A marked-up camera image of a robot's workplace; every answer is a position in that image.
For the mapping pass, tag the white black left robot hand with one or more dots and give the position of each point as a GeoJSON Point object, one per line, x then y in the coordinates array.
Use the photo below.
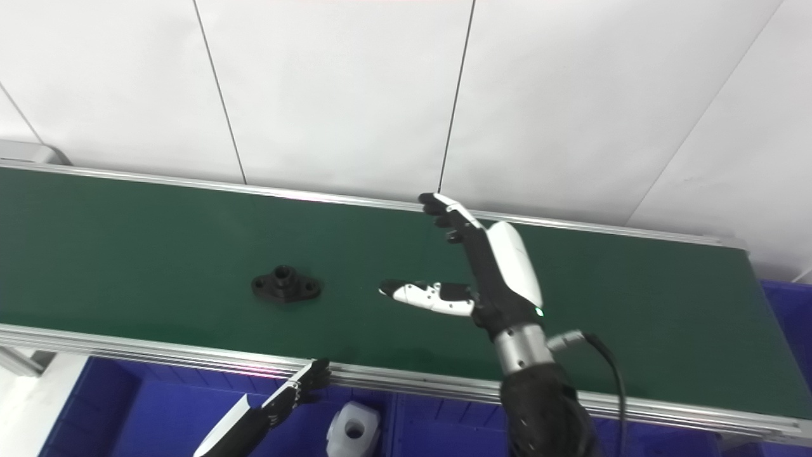
{"type": "Point", "coordinates": [254, 422]}

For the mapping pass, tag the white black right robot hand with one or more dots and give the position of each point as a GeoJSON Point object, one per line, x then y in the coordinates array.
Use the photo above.
{"type": "Point", "coordinates": [501, 273]}

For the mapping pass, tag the black flange part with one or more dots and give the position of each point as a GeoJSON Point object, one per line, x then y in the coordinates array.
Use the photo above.
{"type": "Point", "coordinates": [285, 287]}

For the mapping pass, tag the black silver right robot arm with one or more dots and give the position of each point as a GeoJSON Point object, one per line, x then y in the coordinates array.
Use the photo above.
{"type": "Point", "coordinates": [539, 406]}

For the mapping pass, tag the white block part with hole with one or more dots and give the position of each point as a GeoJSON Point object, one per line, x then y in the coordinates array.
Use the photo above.
{"type": "Point", "coordinates": [352, 431]}

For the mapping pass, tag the green conveyor belt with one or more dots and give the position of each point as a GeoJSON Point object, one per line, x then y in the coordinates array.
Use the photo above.
{"type": "Point", "coordinates": [158, 254]}

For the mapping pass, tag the aluminium conveyor support leg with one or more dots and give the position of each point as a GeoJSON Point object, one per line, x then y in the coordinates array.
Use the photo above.
{"type": "Point", "coordinates": [19, 363]}

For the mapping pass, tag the grey conveyor end housing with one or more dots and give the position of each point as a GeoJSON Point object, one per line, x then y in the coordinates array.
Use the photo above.
{"type": "Point", "coordinates": [28, 152]}

